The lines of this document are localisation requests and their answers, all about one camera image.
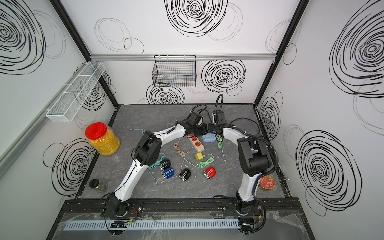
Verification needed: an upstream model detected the beige power strip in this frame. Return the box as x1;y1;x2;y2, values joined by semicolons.
188;134;205;153

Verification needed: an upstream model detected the yellow USB charger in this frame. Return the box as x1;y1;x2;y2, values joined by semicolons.
195;153;204;161

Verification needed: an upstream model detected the black wire basket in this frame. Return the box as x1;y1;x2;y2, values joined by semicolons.
151;60;197;88

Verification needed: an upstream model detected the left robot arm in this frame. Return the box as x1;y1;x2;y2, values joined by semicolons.
105;112;207;217

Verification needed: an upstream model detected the clear jar of yellow flakes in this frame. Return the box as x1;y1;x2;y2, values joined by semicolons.
85;122;121;156

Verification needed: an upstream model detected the red round tin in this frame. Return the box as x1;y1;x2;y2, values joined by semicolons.
259;174;276;191

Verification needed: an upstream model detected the blue power strip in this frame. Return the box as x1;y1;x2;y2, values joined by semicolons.
202;134;217;143

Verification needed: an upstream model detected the bundled teal cable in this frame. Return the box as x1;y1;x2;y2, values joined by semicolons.
147;152;166;185

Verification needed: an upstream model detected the light green cable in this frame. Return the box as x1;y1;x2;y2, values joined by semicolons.
215;134;227;164
182;148;216;169

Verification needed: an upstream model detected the pink charging cable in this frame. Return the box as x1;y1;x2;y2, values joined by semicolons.
172;139;186;178

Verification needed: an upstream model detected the right black corner post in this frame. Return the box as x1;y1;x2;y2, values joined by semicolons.
253;0;310;107

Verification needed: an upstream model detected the white wire shelf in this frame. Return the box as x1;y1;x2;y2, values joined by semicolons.
46;62;105;122

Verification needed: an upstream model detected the small dark glass jar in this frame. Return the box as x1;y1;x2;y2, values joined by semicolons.
88;179;108;193

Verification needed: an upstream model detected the black corner frame post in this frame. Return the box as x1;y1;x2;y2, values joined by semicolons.
49;0;119;109

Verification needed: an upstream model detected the black power strip cord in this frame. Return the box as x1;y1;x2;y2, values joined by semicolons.
229;116;262;134

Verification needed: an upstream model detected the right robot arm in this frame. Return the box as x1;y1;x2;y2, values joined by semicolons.
208;110;279;203

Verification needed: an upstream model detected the white slotted cable duct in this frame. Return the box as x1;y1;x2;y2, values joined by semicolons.
64;219;240;231

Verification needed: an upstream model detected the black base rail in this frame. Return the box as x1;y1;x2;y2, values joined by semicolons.
60;197;302;218

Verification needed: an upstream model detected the aluminium wall rail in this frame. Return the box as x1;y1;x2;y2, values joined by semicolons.
90;53;276;62

